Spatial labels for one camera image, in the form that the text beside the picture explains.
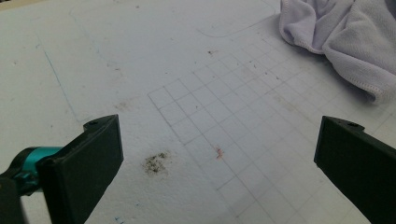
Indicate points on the white foam mat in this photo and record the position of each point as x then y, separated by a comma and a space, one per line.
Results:
155, 46

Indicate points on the lavender towel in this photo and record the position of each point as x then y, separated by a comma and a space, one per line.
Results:
358, 37

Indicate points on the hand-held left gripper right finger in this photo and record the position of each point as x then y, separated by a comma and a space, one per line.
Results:
358, 168

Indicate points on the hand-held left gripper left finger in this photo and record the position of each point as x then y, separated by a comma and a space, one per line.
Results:
81, 174

